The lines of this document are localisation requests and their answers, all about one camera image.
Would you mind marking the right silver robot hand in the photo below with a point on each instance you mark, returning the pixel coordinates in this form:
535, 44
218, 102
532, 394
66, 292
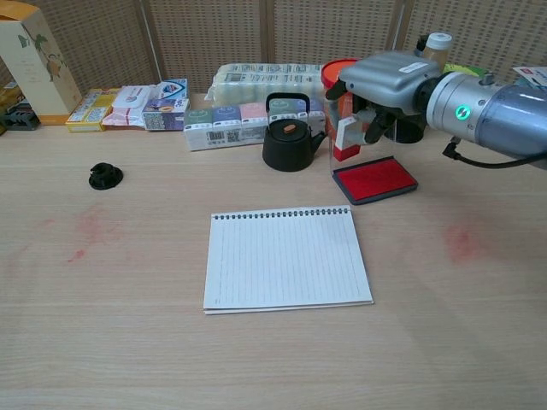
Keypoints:
384, 81

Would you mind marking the white spiral lined notebook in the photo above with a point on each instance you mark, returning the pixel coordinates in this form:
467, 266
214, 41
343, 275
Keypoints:
286, 260

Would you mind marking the black mesh pen cup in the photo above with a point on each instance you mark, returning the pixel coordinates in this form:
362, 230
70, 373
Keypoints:
408, 134

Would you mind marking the dark grey stand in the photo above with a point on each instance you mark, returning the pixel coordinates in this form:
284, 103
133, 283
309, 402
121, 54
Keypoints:
17, 119

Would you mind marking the red and white stamp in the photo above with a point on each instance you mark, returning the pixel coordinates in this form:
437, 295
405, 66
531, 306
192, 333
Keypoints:
345, 141

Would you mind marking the purple small box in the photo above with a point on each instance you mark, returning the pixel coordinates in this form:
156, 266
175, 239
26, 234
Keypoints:
164, 115

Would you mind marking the blue plastic packet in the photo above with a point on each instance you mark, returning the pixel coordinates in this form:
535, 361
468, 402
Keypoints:
532, 74

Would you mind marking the tall cream yellow carton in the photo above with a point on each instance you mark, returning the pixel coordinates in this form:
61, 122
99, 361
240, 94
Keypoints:
34, 72

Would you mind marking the yellow flat box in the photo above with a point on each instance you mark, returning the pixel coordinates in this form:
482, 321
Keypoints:
89, 113

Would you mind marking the clear wrapped paper roll pack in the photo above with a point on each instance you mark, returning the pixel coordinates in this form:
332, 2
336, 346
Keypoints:
256, 83

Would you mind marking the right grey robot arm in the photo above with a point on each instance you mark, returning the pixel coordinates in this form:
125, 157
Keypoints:
491, 111

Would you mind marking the red ink pad clear lid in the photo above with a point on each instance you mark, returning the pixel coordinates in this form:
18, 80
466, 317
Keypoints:
374, 179

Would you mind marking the gold foil pack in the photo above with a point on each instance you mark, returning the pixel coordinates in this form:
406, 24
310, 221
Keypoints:
8, 96

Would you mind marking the multicolour pocket tissue pack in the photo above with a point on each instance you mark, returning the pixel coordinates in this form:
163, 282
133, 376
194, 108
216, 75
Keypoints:
222, 124

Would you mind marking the orange lidded tub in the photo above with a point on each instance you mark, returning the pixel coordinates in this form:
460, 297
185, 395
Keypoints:
330, 70

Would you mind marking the blue white soap box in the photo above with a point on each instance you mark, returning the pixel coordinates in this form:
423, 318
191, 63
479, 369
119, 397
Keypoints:
173, 89

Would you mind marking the small black round holder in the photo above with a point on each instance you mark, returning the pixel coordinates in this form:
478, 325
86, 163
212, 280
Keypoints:
104, 177

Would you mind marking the dark bottle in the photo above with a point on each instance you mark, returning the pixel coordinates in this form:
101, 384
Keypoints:
421, 45

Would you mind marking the pink wet wipes pack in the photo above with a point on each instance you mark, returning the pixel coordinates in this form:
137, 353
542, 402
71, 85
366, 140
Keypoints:
128, 107

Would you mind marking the black teapot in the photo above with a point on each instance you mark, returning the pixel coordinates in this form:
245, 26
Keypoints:
286, 149

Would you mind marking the brown bottle white cap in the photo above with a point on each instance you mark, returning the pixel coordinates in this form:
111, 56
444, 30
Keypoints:
438, 45

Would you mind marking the wicker folding screen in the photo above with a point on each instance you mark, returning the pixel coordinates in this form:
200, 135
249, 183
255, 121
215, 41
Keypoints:
213, 34

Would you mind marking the green tissue box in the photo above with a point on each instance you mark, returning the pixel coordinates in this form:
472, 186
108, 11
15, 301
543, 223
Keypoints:
459, 68

